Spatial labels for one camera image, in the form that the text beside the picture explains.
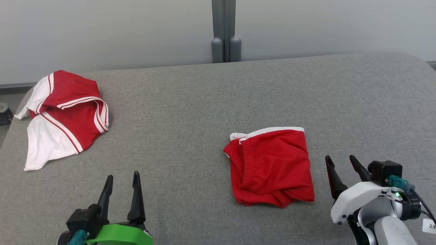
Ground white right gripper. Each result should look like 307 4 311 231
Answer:
325 155 397 225

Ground grey metal wheeled frame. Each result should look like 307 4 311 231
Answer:
0 103 14 126

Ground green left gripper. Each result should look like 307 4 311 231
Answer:
85 171 154 245

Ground black cable teal plug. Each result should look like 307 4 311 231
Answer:
67 230 87 245
388 175 436 227

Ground red basketball shorts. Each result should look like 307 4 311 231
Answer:
223 127 315 209

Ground right black cable teal plug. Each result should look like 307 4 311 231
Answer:
388 175 436 227

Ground white cable label tag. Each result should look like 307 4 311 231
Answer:
422 218 436 234

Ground left black cable teal plug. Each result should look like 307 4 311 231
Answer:
67 230 87 245

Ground grey partition post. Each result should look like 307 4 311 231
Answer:
211 0 242 63

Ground red and white jersey shirt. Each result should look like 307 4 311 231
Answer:
14 70 109 171

